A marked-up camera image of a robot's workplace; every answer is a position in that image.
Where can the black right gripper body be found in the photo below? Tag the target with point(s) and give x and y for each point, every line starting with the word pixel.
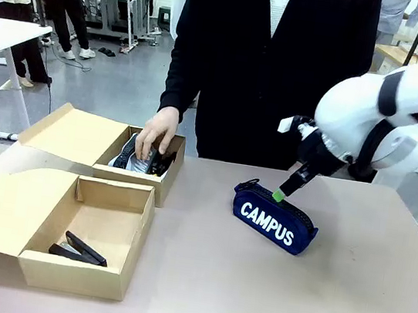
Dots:
pixel 318 152

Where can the blue CAMPUS pencil case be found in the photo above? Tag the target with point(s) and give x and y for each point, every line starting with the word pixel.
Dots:
pixel 264 203

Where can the grey and black pouch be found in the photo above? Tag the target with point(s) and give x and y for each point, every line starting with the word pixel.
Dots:
pixel 127 158

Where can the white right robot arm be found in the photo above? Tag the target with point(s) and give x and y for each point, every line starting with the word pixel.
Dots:
pixel 356 107

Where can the person's right forearm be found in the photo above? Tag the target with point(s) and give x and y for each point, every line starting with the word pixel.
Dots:
pixel 180 86

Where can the cardboard box with pouch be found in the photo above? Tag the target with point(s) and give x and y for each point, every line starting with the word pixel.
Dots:
pixel 79 134

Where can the cardboard box with stapler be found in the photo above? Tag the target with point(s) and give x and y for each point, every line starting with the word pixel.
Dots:
pixel 10 210

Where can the person's right hand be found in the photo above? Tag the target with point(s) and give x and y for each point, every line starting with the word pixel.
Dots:
pixel 158 126

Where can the person in black cardigan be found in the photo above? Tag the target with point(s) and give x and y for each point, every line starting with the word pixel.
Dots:
pixel 244 72

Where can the wooden table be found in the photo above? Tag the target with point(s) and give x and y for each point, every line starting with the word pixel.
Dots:
pixel 396 54

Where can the bystander in light shirt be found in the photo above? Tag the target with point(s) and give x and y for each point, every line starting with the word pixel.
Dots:
pixel 396 15

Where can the green stool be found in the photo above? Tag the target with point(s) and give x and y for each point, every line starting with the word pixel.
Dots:
pixel 165 16

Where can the black shoes on floor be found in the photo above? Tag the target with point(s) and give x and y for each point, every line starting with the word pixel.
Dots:
pixel 107 52

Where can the white power strip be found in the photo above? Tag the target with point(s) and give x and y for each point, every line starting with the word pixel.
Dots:
pixel 7 135

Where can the bystander in black trousers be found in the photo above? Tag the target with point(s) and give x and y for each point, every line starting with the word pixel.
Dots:
pixel 63 0

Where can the white table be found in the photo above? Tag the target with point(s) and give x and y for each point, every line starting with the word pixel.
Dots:
pixel 4 34

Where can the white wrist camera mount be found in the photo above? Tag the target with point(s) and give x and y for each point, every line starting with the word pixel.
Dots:
pixel 286 124

